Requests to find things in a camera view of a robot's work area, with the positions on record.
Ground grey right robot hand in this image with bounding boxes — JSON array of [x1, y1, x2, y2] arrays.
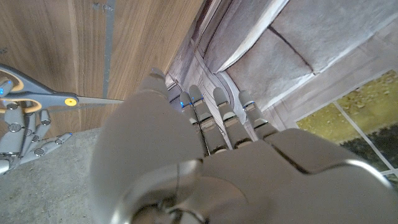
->
[[0, 79, 73, 175]]

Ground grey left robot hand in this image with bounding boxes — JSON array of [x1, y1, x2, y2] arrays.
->
[[89, 67, 398, 224]]

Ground grey orange handled scissors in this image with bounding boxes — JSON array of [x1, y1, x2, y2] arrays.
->
[[0, 63, 125, 114]]

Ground printed sofa room backdrop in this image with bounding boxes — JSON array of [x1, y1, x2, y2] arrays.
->
[[166, 0, 398, 187]]

